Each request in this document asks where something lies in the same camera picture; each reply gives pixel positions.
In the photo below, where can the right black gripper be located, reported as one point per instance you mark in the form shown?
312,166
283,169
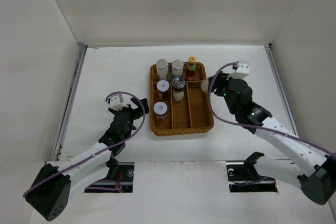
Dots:
221,78

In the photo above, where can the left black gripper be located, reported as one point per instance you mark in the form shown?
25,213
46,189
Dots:
136,113

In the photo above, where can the white bottle black cap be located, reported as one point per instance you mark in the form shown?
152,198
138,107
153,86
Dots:
205,84

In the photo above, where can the red label jar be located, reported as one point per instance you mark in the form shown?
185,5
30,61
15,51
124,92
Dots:
160,111
163,88

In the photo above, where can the red sauce bottle yellow cap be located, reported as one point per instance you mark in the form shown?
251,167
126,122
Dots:
191,69

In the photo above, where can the white shaker silver cap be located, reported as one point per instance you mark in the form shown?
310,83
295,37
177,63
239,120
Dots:
178,85

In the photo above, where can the purple label spice jar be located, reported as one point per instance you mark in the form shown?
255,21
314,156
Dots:
162,69

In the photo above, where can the blue label spice jar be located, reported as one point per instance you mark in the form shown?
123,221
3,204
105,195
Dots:
177,69

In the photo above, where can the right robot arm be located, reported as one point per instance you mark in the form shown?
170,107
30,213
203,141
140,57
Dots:
311,168

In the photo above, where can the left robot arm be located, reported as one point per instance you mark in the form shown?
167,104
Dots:
55,185

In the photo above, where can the brown wicker divided tray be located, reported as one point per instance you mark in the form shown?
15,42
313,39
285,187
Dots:
190,116

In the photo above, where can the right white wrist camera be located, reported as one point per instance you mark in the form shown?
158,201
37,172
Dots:
241,70

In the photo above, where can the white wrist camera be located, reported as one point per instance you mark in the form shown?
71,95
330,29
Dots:
241,70
116,102

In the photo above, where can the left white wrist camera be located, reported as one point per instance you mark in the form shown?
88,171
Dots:
116,102

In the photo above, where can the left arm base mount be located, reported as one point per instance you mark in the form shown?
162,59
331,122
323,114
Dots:
119,179

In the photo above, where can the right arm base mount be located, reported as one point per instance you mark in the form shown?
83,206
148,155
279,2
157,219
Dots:
243,177

